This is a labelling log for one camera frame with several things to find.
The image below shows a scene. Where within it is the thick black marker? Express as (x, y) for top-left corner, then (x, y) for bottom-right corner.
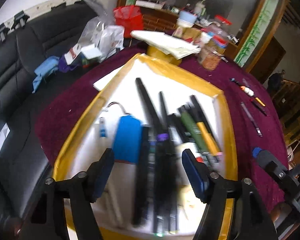
(132, 126), (150, 227)

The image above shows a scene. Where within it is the green lighter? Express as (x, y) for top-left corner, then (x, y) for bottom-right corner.
(178, 106), (217, 168)

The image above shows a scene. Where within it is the blue rectangular battery pack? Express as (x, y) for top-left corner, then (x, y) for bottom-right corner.
(112, 115), (142, 164)

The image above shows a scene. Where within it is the white blue pen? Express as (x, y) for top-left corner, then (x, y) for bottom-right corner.
(99, 117), (107, 138)

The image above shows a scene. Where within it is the black marker purple band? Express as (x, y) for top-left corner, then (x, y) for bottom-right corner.
(135, 77), (178, 236)

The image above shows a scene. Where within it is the gold tray box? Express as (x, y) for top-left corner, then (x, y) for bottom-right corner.
(53, 54), (238, 239)

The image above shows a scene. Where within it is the black leather sofa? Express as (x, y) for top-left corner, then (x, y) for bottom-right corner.
(0, 1), (96, 232)

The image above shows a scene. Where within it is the clear gel pen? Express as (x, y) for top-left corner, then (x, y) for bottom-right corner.
(240, 102), (263, 137)

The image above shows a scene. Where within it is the black red-tipped marker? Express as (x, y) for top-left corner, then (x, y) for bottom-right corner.
(250, 99), (268, 116)

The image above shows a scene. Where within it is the orange spice jar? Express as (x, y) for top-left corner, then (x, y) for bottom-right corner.
(198, 46), (223, 70)

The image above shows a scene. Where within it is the blue cloth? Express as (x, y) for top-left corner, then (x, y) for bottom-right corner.
(32, 56), (59, 94)

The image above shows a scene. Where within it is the stack of papers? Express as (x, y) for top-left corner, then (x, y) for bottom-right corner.
(130, 30), (201, 60)

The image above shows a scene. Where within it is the clear plastic bag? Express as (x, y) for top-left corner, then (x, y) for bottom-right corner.
(77, 0), (125, 63)

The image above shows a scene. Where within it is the blue label plastic jar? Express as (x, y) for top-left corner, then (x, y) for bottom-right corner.
(206, 29), (229, 54)

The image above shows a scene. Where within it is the red lid plastic jar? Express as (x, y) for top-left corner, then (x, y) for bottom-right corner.
(214, 15), (232, 31)

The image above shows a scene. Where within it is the white blue paper cup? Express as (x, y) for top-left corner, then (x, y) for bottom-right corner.
(177, 10), (197, 28)

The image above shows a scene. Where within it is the red plastic bag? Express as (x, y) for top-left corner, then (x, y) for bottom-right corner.
(113, 5), (143, 38)

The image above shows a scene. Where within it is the wooden cabinet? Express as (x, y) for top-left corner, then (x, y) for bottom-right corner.
(140, 7), (178, 32)

